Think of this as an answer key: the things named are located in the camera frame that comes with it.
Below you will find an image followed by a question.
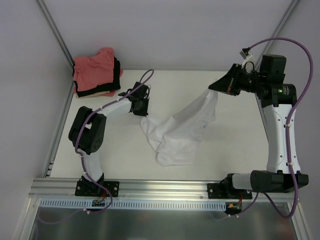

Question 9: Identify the white slotted cable duct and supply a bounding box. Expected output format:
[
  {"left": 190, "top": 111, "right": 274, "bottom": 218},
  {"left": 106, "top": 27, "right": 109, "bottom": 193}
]
[{"left": 39, "top": 198, "right": 227, "bottom": 212}]

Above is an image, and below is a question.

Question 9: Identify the left side frame rail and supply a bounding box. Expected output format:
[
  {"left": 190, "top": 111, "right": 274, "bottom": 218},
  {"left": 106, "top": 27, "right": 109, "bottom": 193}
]
[{"left": 41, "top": 80, "right": 74, "bottom": 178}]

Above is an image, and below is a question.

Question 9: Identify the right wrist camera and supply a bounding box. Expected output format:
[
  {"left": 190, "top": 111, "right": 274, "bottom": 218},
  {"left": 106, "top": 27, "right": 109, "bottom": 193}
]
[{"left": 239, "top": 47, "right": 256, "bottom": 67}]

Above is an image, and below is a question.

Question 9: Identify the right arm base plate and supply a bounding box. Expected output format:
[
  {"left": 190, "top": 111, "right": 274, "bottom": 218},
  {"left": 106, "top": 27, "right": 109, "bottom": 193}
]
[{"left": 206, "top": 183, "right": 253, "bottom": 200}]

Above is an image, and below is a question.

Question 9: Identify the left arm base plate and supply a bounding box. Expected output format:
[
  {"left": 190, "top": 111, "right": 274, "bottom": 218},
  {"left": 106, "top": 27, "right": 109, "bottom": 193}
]
[{"left": 74, "top": 178, "right": 120, "bottom": 198}]

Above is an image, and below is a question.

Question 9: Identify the left frame post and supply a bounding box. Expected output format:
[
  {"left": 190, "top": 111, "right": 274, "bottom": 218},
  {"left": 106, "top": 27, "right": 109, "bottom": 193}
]
[{"left": 35, "top": 0, "right": 74, "bottom": 68}]

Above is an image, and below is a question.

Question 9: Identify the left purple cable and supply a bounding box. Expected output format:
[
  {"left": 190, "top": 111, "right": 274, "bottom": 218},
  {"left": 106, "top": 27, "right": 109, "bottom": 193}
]
[{"left": 74, "top": 69, "right": 154, "bottom": 176}]

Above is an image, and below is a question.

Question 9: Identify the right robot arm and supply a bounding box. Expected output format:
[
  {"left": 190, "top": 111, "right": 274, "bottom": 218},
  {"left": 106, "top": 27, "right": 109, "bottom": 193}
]
[{"left": 209, "top": 52, "right": 309, "bottom": 199}]

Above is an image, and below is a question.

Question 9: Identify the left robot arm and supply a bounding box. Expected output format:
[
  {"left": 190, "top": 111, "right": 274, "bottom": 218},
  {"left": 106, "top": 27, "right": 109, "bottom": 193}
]
[{"left": 68, "top": 82, "right": 150, "bottom": 196}]

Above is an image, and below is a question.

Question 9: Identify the purple cable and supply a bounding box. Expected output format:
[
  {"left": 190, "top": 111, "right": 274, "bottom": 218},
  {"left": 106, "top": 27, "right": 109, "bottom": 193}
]
[
  {"left": 247, "top": 37, "right": 314, "bottom": 219},
  {"left": 74, "top": 69, "right": 154, "bottom": 176}
]

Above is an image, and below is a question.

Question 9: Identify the frame post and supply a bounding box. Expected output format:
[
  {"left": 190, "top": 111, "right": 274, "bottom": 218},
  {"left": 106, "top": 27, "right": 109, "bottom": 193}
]
[
  {"left": 35, "top": 0, "right": 74, "bottom": 68},
  {"left": 267, "top": 0, "right": 301, "bottom": 51}
]

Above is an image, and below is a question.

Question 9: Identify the white t shirt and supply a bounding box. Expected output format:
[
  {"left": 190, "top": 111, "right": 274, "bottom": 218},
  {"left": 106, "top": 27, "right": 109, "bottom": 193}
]
[{"left": 140, "top": 89, "right": 218, "bottom": 167}]

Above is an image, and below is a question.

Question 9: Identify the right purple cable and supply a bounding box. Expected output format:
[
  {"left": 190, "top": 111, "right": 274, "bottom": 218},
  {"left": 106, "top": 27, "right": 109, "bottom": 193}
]
[{"left": 247, "top": 37, "right": 314, "bottom": 219}]

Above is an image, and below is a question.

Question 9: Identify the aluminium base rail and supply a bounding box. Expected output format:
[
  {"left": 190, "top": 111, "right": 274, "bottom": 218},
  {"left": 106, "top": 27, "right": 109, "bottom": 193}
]
[{"left": 27, "top": 176, "right": 300, "bottom": 201}]

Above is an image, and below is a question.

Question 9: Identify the right frame post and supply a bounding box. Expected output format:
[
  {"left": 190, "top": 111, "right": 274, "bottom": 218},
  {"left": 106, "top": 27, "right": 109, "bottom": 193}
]
[{"left": 267, "top": 0, "right": 301, "bottom": 51}]

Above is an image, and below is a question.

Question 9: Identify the beige folded shirt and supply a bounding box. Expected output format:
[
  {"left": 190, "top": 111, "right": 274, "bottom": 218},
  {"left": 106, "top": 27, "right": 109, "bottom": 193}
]
[{"left": 75, "top": 91, "right": 114, "bottom": 99}]

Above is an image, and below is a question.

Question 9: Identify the top pink folded shirt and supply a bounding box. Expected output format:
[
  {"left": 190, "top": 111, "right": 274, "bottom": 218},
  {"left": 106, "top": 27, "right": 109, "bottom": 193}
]
[{"left": 73, "top": 47, "right": 115, "bottom": 92}]

